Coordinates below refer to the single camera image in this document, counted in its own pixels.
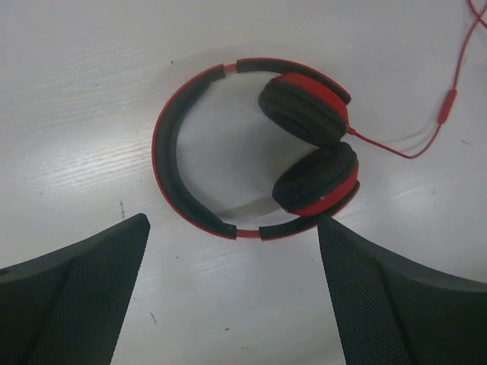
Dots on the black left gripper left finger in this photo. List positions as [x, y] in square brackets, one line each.
[68, 306]

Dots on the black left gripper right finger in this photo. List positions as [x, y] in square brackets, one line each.
[392, 310]

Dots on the red black headphones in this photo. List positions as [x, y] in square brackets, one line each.
[302, 101]

